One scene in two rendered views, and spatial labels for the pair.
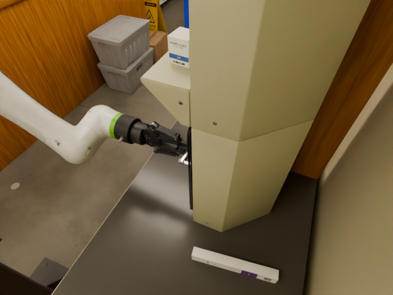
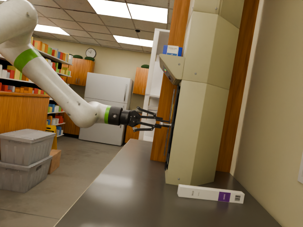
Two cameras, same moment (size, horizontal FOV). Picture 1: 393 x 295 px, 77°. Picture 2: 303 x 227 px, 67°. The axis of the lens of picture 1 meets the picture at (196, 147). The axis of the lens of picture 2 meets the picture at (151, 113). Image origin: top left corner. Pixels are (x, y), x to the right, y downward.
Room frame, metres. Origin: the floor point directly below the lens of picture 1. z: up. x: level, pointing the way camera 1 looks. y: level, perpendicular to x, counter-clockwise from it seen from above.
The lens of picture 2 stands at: (-0.50, 0.48, 1.30)
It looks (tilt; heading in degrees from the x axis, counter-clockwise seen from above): 3 degrees down; 339
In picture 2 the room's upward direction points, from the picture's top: 9 degrees clockwise
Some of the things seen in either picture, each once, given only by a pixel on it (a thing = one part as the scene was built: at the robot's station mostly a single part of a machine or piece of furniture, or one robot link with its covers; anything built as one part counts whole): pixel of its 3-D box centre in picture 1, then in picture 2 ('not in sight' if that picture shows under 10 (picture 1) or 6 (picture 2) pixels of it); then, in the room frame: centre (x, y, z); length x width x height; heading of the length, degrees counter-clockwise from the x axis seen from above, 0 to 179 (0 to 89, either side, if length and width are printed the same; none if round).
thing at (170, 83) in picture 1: (195, 67); (169, 71); (0.57, 0.00, 1.46); 0.32 x 0.12 x 0.10; 157
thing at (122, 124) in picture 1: (128, 130); (116, 115); (0.61, 0.23, 1.20); 0.12 x 0.06 x 0.09; 157
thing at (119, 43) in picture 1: (123, 41); (28, 146); (2.73, 0.82, 0.49); 0.60 x 0.42 x 0.33; 157
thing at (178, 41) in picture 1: (184, 47); (172, 53); (0.51, 0.03, 1.54); 0.05 x 0.05 x 0.06; 61
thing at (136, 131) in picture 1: (148, 135); (130, 118); (0.58, 0.16, 1.20); 0.09 x 0.07 x 0.08; 67
